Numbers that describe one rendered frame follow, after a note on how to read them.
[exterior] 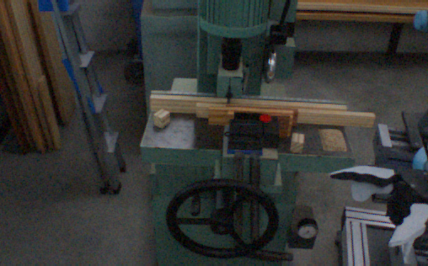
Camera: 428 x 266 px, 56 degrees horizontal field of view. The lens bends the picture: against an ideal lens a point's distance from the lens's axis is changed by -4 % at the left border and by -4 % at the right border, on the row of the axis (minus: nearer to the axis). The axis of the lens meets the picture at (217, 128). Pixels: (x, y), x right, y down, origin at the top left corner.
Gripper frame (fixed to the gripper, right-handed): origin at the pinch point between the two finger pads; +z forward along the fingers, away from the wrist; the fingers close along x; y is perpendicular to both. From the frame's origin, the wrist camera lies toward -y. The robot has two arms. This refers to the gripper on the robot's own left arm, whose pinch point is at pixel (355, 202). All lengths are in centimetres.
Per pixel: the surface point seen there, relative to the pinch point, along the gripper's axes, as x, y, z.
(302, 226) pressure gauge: 48, 50, -20
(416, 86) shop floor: 222, 95, -210
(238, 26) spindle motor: 61, -8, -3
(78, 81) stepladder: 146, 35, 44
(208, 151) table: 59, 26, 6
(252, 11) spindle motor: 61, -11, -6
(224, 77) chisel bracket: 67, 8, -1
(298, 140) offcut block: 53, 23, -18
